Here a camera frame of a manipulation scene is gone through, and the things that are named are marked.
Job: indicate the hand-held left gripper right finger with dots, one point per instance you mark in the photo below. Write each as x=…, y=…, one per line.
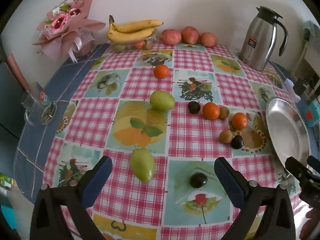
x=230, y=182

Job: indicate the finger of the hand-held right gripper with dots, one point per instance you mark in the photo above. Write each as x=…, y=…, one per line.
x=296, y=168
x=314, y=162

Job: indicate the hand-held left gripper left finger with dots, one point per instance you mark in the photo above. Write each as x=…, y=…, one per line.
x=98, y=180

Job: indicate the dark plum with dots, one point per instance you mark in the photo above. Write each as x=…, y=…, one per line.
x=198, y=180
x=237, y=142
x=193, y=107

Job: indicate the stainless steel plate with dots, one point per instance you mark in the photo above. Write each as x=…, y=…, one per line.
x=285, y=130

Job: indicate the brown kiwi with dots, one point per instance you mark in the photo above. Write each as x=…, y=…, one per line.
x=226, y=136
x=224, y=112

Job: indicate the green mango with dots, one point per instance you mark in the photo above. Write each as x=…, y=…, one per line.
x=142, y=164
x=162, y=100

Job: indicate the person's right hand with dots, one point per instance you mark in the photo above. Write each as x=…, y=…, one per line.
x=311, y=222

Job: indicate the teal box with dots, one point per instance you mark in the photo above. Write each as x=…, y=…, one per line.
x=311, y=115

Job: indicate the black power adapter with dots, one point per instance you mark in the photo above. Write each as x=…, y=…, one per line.
x=298, y=87

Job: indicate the white power strip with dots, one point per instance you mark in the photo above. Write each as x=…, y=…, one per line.
x=290, y=86

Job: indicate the clear glass mug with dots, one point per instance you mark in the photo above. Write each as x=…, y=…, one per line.
x=35, y=100

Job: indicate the red checkered printed tablecloth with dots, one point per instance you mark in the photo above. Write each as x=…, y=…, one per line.
x=142, y=85

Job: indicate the white rack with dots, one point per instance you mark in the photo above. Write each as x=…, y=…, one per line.
x=305, y=55

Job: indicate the stainless steel thermos jug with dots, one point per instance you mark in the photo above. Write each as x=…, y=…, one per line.
x=260, y=42

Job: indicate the green fruit in container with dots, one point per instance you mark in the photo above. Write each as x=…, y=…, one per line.
x=120, y=47

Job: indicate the clear plastic fruit container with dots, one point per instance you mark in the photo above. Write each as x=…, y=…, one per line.
x=127, y=47

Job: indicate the pink wooden bar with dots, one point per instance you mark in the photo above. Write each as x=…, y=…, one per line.
x=15, y=67

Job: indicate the small orange in container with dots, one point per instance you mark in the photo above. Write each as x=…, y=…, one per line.
x=140, y=44

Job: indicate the kiwi in container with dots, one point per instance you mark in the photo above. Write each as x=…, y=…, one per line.
x=149, y=45

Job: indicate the red apple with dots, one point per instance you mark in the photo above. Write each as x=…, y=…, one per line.
x=170, y=37
x=190, y=35
x=208, y=39

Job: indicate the bunch of yellow bananas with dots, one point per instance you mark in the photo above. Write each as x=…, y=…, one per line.
x=130, y=36

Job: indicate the pink wrapped flower bouquet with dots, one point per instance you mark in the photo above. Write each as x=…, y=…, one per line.
x=60, y=21

